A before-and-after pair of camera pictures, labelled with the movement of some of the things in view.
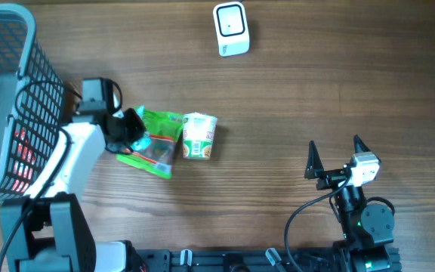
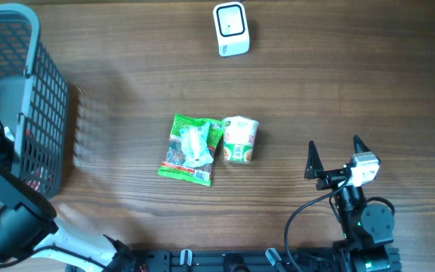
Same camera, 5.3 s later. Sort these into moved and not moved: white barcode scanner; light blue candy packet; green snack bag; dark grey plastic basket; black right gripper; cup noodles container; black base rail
Moved: green snack bag; cup noodles container; light blue candy packet
Not moved: black right gripper; white barcode scanner; black base rail; dark grey plastic basket
